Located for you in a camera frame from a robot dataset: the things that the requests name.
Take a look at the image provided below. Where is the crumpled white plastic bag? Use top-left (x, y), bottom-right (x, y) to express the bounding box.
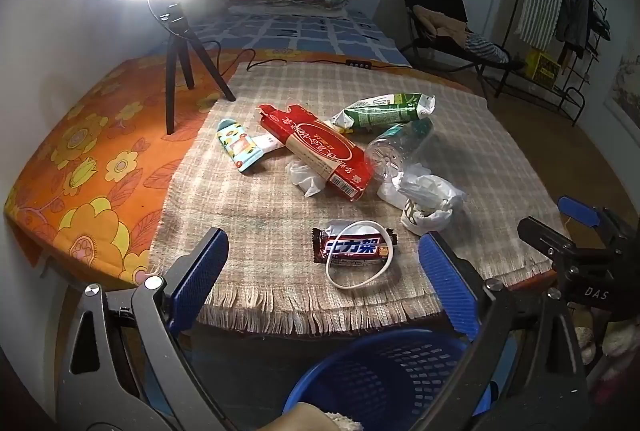
top-left (376, 164), bottom-right (467, 239)

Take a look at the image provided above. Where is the crumpled white tissue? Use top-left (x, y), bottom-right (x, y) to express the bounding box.
top-left (286, 160), bottom-right (326, 198)

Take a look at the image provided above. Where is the black cable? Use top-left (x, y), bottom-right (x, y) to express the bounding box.
top-left (190, 38), bottom-right (416, 72)

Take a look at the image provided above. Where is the black clothes rack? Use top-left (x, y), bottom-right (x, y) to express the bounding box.
top-left (495, 0), bottom-right (613, 127)

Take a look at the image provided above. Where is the beige garment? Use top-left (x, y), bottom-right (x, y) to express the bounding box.
top-left (412, 6), bottom-right (471, 39)

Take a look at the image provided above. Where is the wall poster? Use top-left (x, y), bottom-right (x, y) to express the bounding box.
top-left (602, 51), bottom-right (640, 132)

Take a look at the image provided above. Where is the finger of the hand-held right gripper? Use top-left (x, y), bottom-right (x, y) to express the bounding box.
top-left (557, 195), bottom-right (640, 243)
top-left (517, 217), bottom-right (640, 309)

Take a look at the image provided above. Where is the striped garment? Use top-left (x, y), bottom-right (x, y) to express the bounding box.
top-left (465, 32), bottom-right (511, 64)

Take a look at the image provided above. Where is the white rubber band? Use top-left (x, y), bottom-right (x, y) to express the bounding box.
top-left (324, 220), bottom-right (393, 290)

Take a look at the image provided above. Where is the fuzzy white cloth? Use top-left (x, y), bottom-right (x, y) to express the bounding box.
top-left (570, 306), bottom-right (640, 387)

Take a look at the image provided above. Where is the fruit print cream tube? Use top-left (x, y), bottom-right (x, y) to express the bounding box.
top-left (216, 118), bottom-right (265, 173)

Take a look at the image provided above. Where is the clear plastic bottle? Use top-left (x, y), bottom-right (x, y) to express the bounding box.
top-left (365, 117), bottom-right (435, 184)

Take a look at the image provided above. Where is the beige plaid fringed cloth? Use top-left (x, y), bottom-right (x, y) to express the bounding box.
top-left (147, 60), bottom-right (571, 339)

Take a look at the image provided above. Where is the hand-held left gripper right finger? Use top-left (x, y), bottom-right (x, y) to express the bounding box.
top-left (417, 231), bottom-right (592, 431)

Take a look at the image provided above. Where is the chocolate bar wrapper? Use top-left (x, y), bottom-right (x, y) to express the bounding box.
top-left (311, 226), bottom-right (399, 268)

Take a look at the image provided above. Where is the dark jacket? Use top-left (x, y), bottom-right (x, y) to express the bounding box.
top-left (554, 0), bottom-right (596, 59)

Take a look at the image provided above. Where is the yellow crate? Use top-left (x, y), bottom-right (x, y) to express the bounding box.
top-left (525, 50), bottom-right (562, 89)

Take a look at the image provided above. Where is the blue plastic basket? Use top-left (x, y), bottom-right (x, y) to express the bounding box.
top-left (282, 327), bottom-right (501, 431)

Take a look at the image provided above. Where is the bed with blue checkered sheet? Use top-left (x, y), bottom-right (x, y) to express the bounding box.
top-left (187, 6), bottom-right (413, 67)

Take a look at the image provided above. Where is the orange floral tablecloth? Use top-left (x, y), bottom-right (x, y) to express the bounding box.
top-left (4, 48), bottom-right (566, 302)

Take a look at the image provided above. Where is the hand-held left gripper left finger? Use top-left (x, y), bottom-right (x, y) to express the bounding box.
top-left (55, 227), bottom-right (231, 431)

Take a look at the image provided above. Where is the white tube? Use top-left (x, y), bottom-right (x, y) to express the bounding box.
top-left (250, 134), bottom-right (288, 153)

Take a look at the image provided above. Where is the red paper box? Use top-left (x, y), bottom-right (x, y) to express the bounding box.
top-left (257, 102), bottom-right (375, 201)

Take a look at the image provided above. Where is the green snack packet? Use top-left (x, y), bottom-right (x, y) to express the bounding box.
top-left (327, 92), bottom-right (437, 133)

